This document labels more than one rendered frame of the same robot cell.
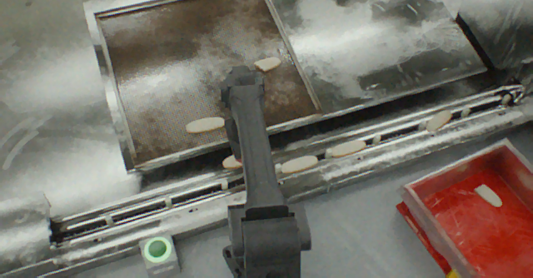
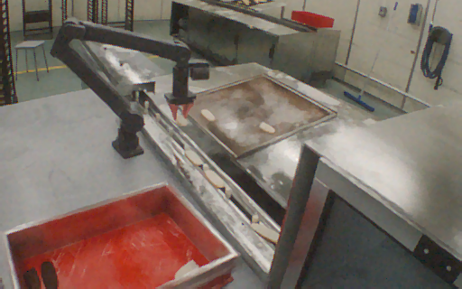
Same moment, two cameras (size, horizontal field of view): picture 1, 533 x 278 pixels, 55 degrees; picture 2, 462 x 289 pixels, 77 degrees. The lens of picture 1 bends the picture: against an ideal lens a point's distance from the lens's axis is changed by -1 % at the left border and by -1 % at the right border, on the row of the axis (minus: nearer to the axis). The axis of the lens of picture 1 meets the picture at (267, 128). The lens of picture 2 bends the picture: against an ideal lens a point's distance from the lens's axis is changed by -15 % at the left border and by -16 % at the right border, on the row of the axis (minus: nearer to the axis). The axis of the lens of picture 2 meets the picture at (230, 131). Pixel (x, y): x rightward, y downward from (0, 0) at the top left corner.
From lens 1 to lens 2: 1.35 m
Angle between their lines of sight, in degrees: 62
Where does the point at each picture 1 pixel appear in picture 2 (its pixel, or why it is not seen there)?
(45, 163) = not seen: hidden behind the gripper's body
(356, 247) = (131, 188)
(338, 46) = not seen: hidden behind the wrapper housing
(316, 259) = (124, 171)
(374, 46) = not seen: hidden behind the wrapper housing
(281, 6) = (323, 126)
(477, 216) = (161, 260)
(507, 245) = (131, 277)
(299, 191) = (168, 154)
